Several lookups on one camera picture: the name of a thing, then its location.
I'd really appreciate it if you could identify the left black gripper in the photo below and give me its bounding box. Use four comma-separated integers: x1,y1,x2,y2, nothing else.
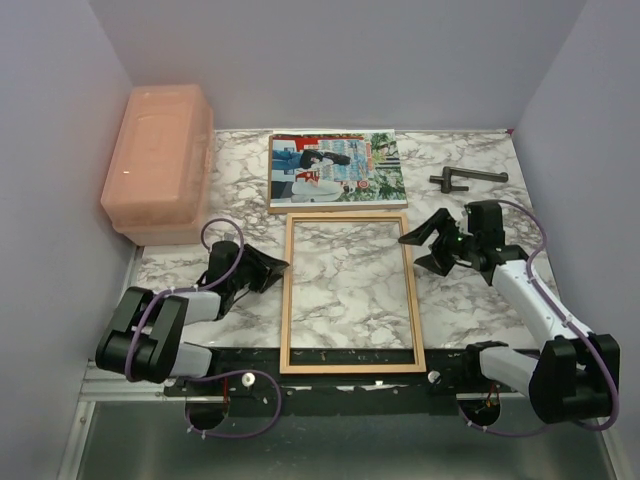
229,244,288,292

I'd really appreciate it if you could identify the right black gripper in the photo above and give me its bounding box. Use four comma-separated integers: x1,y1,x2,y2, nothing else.
400,208,480,276

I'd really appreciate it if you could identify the brown wooden picture frame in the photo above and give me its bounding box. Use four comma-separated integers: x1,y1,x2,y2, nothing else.
279,211,427,375

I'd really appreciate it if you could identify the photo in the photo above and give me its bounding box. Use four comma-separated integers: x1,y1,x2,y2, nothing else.
267,130,408,214

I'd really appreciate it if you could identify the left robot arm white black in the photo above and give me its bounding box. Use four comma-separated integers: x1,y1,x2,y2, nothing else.
94,240,289,395

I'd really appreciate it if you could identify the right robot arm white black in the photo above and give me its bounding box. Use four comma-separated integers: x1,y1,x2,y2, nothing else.
398,200,620,431

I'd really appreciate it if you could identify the pink plastic storage box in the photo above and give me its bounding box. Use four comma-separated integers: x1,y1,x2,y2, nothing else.
101,84,213,246

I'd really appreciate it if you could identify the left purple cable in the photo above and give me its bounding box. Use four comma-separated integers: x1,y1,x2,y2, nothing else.
122,217,284,441

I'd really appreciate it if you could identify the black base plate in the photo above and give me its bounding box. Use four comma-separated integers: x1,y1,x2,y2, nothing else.
164,344,521,416

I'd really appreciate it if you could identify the aluminium rail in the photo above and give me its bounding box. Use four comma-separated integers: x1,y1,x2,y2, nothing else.
79,361,164,402

